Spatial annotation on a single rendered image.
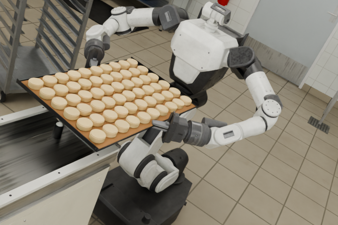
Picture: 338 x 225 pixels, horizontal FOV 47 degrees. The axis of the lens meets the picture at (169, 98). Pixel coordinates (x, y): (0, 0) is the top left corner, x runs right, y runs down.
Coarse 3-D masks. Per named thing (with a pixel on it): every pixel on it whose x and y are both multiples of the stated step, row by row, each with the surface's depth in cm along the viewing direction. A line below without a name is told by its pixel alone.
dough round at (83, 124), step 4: (80, 120) 123; (84, 120) 124; (88, 120) 125; (76, 124) 123; (80, 124) 121; (84, 124) 122; (88, 124) 123; (92, 124) 124; (80, 128) 122; (84, 128) 122; (88, 128) 122
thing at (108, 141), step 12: (108, 84) 152; (144, 84) 163; (60, 96) 134; (108, 96) 145; (144, 96) 155; (180, 96) 166; (108, 108) 138; (156, 120) 143; (84, 132) 122; (132, 132) 131; (96, 144) 119; (108, 144) 121
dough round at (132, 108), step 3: (126, 102) 142; (129, 102) 143; (126, 105) 140; (129, 105) 141; (132, 105) 142; (135, 105) 142; (129, 108) 139; (132, 108) 140; (135, 108) 141; (129, 111) 140; (132, 111) 140; (135, 111) 141
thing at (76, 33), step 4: (44, 0) 314; (48, 0) 312; (48, 4) 310; (52, 4) 307; (52, 8) 306; (56, 8) 303; (56, 12) 302; (60, 12) 298; (60, 16) 298; (64, 16) 294; (64, 20) 294; (68, 24) 290; (68, 28) 285; (72, 28) 286; (72, 32) 281; (76, 32) 282; (76, 36) 278
